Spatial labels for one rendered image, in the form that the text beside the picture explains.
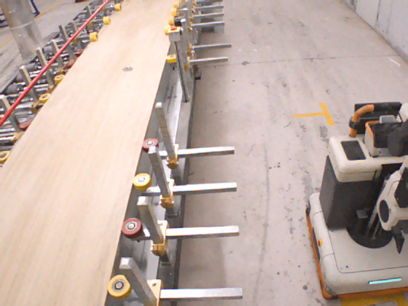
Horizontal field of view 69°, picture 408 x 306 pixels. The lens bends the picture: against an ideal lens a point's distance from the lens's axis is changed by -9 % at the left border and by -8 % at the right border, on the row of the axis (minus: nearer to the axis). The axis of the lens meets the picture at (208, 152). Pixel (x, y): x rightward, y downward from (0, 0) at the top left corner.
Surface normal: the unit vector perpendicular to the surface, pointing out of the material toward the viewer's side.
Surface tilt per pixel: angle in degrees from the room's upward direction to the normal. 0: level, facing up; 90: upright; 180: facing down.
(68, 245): 0
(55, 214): 0
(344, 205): 90
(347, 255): 0
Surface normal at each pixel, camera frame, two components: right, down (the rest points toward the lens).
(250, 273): -0.11, -0.74
